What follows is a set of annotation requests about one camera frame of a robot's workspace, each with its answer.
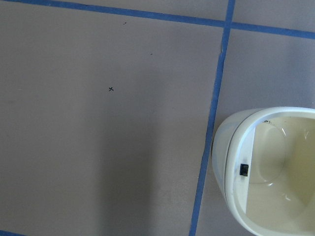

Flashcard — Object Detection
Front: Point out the brown paper table cover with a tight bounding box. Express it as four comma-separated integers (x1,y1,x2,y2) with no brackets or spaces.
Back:
0,0,315,236

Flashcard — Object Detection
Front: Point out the cream plastic bin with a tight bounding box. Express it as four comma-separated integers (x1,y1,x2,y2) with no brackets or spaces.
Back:
212,107,315,236

